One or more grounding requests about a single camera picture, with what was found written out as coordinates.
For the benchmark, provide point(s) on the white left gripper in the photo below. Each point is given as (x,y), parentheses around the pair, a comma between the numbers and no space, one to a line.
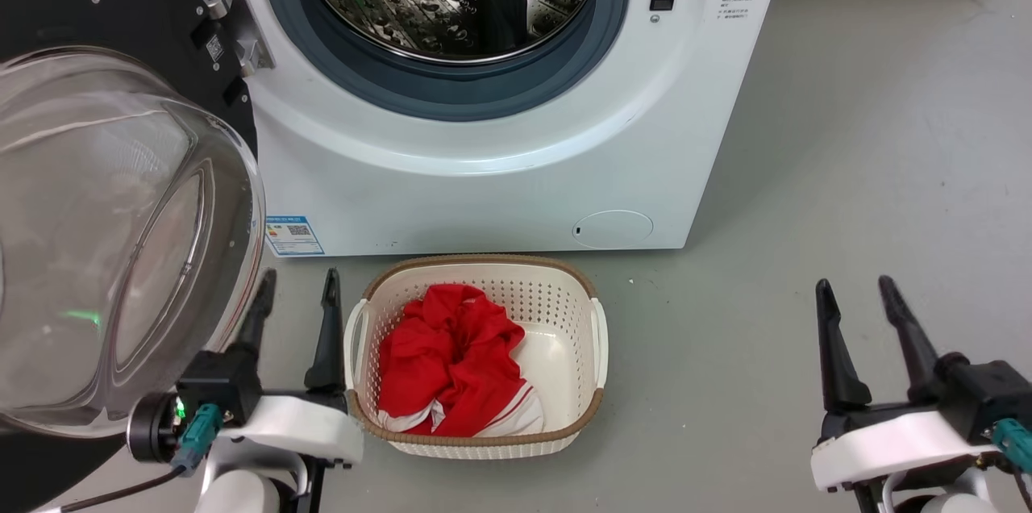
(298,424)

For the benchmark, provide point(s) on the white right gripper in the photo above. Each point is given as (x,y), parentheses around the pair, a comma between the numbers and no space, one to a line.
(895,444)

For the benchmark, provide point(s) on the black round glass washer door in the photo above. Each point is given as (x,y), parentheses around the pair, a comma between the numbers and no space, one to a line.
(97,239)

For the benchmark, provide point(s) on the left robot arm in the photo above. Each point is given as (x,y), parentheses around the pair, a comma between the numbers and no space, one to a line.
(242,489)

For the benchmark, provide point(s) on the white front-load washing machine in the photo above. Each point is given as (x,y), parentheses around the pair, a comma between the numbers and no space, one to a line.
(500,190)

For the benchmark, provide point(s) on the metal washer door hinge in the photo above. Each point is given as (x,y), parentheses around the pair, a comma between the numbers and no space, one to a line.
(230,13)

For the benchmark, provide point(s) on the black door latch socket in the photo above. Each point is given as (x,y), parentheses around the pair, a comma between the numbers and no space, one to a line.
(662,1)

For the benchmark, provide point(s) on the blue energy label sticker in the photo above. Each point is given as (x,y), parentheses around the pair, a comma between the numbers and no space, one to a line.
(294,235)

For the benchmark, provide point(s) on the red and white garment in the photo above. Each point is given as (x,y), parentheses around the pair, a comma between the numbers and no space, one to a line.
(447,368)

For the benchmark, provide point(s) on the white perforated laundry basket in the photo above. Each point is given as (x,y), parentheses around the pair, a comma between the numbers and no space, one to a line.
(568,360)

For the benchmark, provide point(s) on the round white filter cover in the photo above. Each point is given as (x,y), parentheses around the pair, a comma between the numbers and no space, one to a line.
(613,229)

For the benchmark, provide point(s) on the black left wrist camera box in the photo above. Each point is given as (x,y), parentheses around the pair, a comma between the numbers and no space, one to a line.
(222,388)

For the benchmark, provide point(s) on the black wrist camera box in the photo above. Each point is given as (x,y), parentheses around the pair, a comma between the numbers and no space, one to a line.
(988,392)
(222,388)

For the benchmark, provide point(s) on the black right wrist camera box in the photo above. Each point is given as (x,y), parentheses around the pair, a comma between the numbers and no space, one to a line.
(988,392)

